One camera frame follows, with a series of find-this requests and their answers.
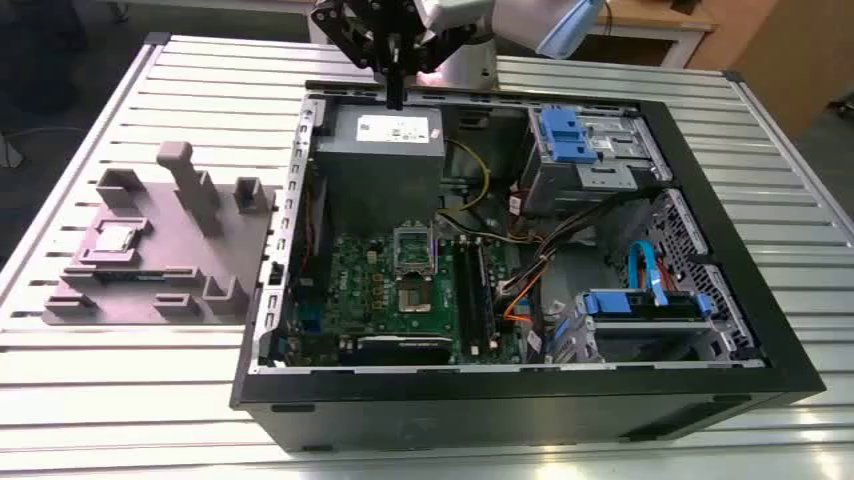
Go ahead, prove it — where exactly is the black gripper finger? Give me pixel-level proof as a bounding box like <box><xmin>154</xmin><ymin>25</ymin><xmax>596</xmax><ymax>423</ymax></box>
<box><xmin>395</xmin><ymin>27</ymin><xmax>483</xmax><ymax>110</ymax></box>
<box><xmin>309</xmin><ymin>0</ymin><xmax>396</xmax><ymax>109</ymax></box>

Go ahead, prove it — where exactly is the silver square CPU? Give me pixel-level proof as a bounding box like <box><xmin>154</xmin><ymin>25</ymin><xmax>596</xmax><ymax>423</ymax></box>
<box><xmin>92</xmin><ymin>227</ymin><xmax>138</xmax><ymax>254</ymax></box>

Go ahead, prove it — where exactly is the CPU socket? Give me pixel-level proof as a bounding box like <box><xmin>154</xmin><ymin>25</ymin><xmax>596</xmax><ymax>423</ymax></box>
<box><xmin>393</xmin><ymin>279</ymin><xmax>441</xmax><ymax>316</ymax></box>

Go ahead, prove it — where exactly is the grey power supply unit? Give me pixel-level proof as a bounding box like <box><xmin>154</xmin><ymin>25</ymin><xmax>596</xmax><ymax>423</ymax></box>
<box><xmin>310</xmin><ymin>105</ymin><xmax>447</xmax><ymax>236</ymax></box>

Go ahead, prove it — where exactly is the blue plastic drive latch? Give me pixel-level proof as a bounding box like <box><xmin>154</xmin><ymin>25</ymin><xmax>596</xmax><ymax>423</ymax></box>
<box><xmin>551</xmin><ymin>139</ymin><xmax>600</xmax><ymax>165</ymax></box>
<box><xmin>541</xmin><ymin>107</ymin><xmax>588</xmax><ymax>144</ymax></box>

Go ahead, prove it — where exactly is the silver metal drive cage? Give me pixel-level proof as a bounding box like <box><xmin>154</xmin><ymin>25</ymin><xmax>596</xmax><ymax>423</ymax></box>
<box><xmin>519</xmin><ymin>104</ymin><xmax>672</xmax><ymax>216</ymax></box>

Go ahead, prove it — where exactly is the green motherboard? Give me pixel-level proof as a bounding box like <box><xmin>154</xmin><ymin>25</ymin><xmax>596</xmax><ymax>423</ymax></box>
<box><xmin>282</xmin><ymin>232</ymin><xmax>528</xmax><ymax>366</ymax></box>

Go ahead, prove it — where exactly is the grey plastic parts rack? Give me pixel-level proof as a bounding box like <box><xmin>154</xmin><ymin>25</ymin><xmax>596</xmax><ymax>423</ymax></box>
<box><xmin>40</xmin><ymin>141</ymin><xmax>278</xmax><ymax>327</ymax></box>

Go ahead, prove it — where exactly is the black graphics card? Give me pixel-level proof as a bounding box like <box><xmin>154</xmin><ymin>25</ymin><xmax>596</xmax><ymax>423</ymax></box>
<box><xmin>337</xmin><ymin>333</ymin><xmax>453</xmax><ymax>366</ymax></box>

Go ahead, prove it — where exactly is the hard disk in blue carrier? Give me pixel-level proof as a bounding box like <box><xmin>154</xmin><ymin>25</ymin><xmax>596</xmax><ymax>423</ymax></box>
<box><xmin>576</xmin><ymin>290</ymin><xmax>712</xmax><ymax>322</ymax></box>

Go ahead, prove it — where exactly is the blue green RAM stick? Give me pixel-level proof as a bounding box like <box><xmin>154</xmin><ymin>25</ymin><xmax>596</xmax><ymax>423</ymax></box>
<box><xmin>92</xmin><ymin>269</ymin><xmax>168</xmax><ymax>282</ymax></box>

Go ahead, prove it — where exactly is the brown wooden cabinet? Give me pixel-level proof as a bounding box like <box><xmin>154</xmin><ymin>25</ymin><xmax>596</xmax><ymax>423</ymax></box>
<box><xmin>685</xmin><ymin>0</ymin><xmax>854</xmax><ymax>144</ymax></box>

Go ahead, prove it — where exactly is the silver metal disk bay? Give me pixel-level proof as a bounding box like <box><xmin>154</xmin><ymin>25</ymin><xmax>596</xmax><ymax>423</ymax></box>
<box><xmin>543</xmin><ymin>287</ymin><xmax>765</xmax><ymax>366</ymax></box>

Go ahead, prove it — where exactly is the black open PC case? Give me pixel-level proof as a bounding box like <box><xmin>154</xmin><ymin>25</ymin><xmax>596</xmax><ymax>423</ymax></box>
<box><xmin>229</xmin><ymin>78</ymin><xmax>828</xmax><ymax>454</ymax></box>

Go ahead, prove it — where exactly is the black sleeved cable bundle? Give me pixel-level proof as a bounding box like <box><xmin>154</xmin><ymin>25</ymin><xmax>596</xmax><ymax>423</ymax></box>
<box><xmin>496</xmin><ymin>187</ymin><xmax>668</xmax><ymax>301</ymax></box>

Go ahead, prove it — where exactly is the wooden desk white frame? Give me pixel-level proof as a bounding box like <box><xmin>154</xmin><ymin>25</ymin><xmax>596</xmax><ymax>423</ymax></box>
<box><xmin>559</xmin><ymin>0</ymin><xmax>719</xmax><ymax>69</ymax></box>

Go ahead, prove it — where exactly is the orange wire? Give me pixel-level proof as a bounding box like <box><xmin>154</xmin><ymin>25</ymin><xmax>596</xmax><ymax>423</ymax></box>
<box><xmin>500</xmin><ymin>297</ymin><xmax>535</xmax><ymax>326</ymax></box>

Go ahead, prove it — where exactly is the light blue flat wire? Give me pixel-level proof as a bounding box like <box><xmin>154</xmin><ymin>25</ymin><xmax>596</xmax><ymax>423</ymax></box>
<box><xmin>627</xmin><ymin>240</ymin><xmax>668</xmax><ymax>307</ymax></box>

